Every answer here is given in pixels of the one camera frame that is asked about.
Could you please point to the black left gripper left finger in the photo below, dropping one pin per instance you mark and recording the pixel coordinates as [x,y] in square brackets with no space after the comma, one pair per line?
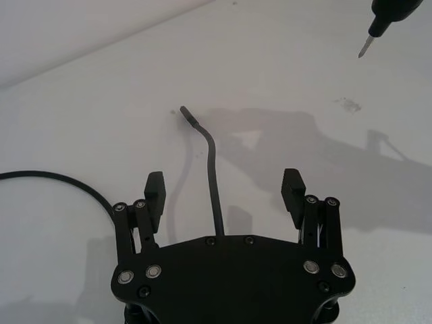
[155,199]

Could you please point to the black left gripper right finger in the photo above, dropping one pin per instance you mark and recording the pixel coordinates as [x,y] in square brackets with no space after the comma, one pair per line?
[293,199]

